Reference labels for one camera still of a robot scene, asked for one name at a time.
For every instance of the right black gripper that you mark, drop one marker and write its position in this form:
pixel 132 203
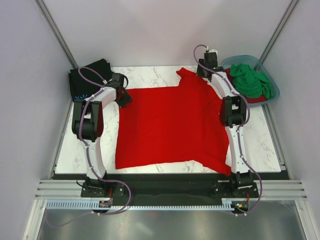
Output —
pixel 199 70

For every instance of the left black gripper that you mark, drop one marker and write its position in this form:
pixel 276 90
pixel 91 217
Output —
pixel 128 99

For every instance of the blue plastic basin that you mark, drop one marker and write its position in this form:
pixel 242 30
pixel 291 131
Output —
pixel 254 63

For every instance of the red t shirt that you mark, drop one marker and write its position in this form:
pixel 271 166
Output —
pixel 259 99
pixel 173 124

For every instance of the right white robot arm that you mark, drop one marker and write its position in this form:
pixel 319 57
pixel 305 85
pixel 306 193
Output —
pixel 233 116

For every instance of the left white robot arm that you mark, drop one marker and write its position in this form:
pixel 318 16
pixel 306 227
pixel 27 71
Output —
pixel 88 126

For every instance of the red t shirt in basin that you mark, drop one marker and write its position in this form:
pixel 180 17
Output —
pixel 259 99

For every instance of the folded black t shirt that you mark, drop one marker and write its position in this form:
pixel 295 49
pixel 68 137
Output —
pixel 89 79

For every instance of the green t shirt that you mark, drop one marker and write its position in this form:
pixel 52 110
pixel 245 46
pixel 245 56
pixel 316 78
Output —
pixel 249 82

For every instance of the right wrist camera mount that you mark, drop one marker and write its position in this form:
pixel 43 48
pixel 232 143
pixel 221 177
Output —
pixel 211 51

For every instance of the right aluminium frame post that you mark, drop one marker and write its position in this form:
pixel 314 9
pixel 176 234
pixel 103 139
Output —
pixel 278 30

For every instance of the aluminium frame post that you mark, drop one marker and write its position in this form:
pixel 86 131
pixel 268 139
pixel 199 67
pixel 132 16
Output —
pixel 278 30
pixel 56 32

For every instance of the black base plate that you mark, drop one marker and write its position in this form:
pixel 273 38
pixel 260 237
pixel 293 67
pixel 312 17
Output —
pixel 120 192

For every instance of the left aluminium frame post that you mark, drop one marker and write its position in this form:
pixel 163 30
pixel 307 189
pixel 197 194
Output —
pixel 56 32

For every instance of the aluminium rail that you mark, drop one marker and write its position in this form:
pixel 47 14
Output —
pixel 270 189

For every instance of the white slotted cable duct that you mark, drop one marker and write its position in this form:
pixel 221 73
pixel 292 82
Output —
pixel 99 205

